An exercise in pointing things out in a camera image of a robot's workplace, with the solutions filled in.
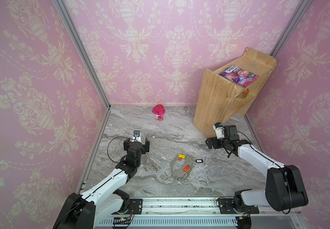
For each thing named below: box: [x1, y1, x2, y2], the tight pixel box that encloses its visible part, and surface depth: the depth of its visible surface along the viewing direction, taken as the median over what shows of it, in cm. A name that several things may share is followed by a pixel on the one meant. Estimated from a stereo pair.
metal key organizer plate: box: [169, 155, 195, 179], surface depth 89 cm
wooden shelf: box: [193, 47, 278, 139], surface depth 81 cm
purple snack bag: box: [219, 64, 259, 87], surface depth 74 cm
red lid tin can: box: [236, 88, 250, 99], surface depth 97 cm
